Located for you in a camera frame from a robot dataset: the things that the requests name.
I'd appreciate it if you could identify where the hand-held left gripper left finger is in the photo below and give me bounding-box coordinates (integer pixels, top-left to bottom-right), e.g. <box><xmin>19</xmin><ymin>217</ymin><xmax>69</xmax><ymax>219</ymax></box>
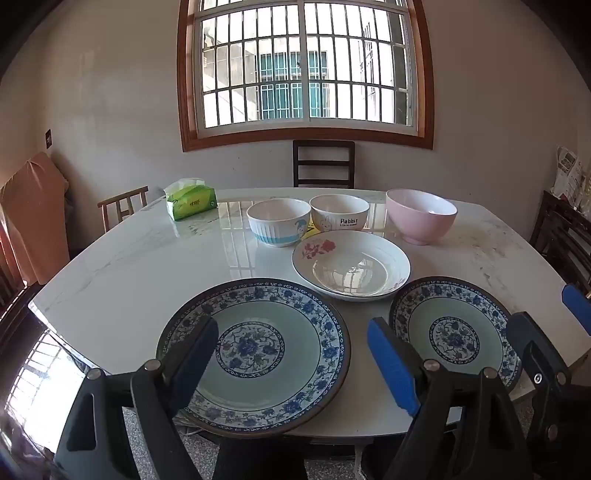
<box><xmin>54</xmin><ymin>315</ymin><xmax>220</xmax><ymax>480</ymax></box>

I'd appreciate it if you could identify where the pink bowl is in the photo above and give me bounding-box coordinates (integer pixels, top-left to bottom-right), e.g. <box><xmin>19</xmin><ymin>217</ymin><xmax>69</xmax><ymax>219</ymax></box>
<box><xmin>385</xmin><ymin>188</ymin><xmax>458</xmax><ymax>246</ymax></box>

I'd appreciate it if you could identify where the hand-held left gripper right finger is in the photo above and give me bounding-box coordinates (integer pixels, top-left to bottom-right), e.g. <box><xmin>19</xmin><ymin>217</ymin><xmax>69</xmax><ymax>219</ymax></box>
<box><xmin>367</xmin><ymin>316</ymin><xmax>539</xmax><ymax>480</ymax></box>

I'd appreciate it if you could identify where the cream bowl with rabbit print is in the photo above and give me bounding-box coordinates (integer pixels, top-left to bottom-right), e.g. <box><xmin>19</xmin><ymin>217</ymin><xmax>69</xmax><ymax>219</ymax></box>
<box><xmin>309</xmin><ymin>194</ymin><xmax>370</xmax><ymax>232</ymax></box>

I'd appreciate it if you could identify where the white bowl with blue band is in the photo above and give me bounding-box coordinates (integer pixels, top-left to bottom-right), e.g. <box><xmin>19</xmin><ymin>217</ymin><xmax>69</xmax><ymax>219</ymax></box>
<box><xmin>246</xmin><ymin>198</ymin><xmax>312</xmax><ymax>248</ymax></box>

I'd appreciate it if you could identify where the small blue floral plate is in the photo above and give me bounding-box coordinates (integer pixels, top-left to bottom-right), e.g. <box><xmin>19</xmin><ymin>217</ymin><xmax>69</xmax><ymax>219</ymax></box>
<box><xmin>389</xmin><ymin>276</ymin><xmax>522</xmax><ymax>393</ymax></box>

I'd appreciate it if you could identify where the large blue floral plate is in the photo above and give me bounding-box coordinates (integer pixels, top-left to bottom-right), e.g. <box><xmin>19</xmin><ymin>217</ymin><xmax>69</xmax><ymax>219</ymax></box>
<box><xmin>156</xmin><ymin>277</ymin><xmax>352</xmax><ymax>438</ymax></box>

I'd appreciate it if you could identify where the barred window with brown frame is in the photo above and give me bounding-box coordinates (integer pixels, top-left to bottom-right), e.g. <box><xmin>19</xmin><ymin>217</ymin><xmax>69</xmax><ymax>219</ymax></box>
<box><xmin>177</xmin><ymin>0</ymin><xmax>435</xmax><ymax>153</ymax></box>

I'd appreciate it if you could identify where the stack of newspapers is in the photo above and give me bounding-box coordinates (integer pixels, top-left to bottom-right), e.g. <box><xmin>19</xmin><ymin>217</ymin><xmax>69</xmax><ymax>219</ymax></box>
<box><xmin>551</xmin><ymin>146</ymin><xmax>591</xmax><ymax>210</ymax></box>

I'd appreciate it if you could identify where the dark wooden chair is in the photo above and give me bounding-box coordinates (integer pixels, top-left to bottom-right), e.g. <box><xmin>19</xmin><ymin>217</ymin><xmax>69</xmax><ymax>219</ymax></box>
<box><xmin>293</xmin><ymin>140</ymin><xmax>356</xmax><ymax>189</ymax></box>

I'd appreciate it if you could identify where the green tissue pack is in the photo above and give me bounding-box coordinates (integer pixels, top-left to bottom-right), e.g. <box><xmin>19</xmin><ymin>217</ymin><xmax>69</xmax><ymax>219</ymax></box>
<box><xmin>164</xmin><ymin>177</ymin><xmax>218</xmax><ymax>222</ymax></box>

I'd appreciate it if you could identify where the light wooden chair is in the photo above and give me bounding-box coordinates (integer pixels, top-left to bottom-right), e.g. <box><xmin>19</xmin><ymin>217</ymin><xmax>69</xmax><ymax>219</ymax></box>
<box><xmin>97</xmin><ymin>186</ymin><xmax>149</xmax><ymax>234</ymax></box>

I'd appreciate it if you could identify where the dark wooden bench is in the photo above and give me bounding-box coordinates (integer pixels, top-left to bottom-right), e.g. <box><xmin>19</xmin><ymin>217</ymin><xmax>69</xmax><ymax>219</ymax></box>
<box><xmin>0</xmin><ymin>258</ymin><xmax>44</xmax><ymax>356</ymax></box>

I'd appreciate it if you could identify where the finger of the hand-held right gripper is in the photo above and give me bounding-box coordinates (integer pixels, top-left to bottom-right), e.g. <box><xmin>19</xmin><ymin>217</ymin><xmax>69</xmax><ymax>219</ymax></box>
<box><xmin>505</xmin><ymin>311</ymin><xmax>591</xmax><ymax>468</ymax></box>
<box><xmin>562</xmin><ymin>283</ymin><xmax>591</xmax><ymax>336</ymax></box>

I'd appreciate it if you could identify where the white plate with red flower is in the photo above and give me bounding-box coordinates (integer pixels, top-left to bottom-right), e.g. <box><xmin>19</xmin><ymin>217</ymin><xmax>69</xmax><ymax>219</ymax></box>
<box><xmin>292</xmin><ymin>230</ymin><xmax>411</xmax><ymax>302</ymax></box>

